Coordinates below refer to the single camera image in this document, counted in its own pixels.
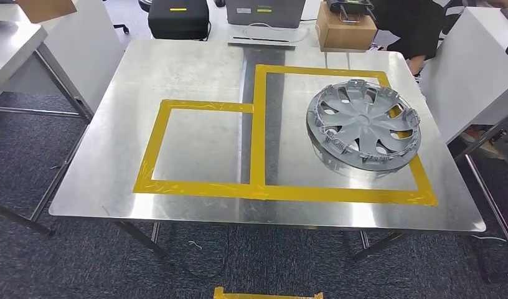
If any silver plastic wheel hubcap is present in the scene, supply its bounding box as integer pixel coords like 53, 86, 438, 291
306, 79, 422, 172

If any yellow workbench tape outline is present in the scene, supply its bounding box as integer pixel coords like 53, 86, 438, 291
133, 64, 438, 206

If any steel workbench table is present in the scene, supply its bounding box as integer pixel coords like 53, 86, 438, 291
49, 39, 487, 261

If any grey equipment case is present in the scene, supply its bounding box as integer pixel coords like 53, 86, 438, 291
226, 0, 306, 29

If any yellow floor tape square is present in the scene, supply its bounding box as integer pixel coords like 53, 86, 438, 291
212, 287, 324, 299

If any brown cardboard box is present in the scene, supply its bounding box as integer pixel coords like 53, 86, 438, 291
316, 2, 379, 52
16, 0, 77, 24

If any black equipment case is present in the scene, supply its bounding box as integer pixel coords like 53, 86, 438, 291
148, 0, 210, 41

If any black device with antennas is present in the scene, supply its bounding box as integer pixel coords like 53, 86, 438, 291
324, 0, 377, 22

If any white partition panel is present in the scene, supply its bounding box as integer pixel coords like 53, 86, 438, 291
2, 0, 125, 112

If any person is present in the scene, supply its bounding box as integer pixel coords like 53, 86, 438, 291
371, 0, 445, 76
460, 128, 506, 159

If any white floor cable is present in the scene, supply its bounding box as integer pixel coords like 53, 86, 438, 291
470, 234, 508, 244

